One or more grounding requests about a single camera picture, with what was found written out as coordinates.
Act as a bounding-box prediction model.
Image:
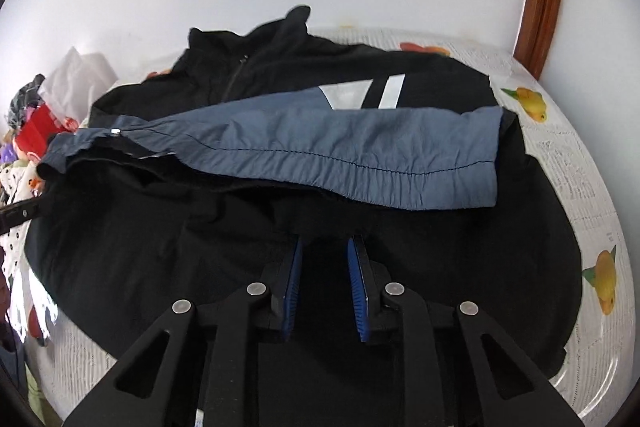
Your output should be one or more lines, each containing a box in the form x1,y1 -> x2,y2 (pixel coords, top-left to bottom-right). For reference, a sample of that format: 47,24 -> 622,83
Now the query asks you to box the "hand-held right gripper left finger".
62,234 -> 304,427

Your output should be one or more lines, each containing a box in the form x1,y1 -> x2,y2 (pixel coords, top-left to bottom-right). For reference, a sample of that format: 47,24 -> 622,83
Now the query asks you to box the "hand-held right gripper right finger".
346,234 -> 571,427

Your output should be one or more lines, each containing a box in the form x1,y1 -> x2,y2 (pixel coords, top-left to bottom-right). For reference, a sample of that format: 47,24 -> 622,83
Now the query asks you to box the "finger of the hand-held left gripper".
0,197 -> 45,234

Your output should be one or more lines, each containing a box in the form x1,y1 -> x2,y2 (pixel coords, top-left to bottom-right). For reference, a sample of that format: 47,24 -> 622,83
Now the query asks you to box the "black white blue jacket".
25,5 -> 584,427

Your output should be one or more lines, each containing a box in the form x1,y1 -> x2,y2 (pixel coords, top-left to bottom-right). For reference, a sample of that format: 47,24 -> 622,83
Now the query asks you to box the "white polka-dot cloth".
0,161 -> 58,344

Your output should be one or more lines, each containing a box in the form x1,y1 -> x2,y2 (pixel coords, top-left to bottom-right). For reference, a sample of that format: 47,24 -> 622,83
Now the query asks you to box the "red paper bag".
15,103 -> 81,164

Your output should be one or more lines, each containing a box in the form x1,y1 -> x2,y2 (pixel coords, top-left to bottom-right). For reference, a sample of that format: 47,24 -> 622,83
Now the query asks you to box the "grey plaid cloth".
7,74 -> 48,128

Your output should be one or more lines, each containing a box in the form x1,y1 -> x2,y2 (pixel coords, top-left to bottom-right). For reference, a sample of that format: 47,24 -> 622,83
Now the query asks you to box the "white plastic bag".
37,46 -> 121,124

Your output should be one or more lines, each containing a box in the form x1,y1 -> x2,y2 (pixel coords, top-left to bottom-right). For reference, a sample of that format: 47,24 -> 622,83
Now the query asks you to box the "fruit-printed tablecloth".
22,24 -> 632,427

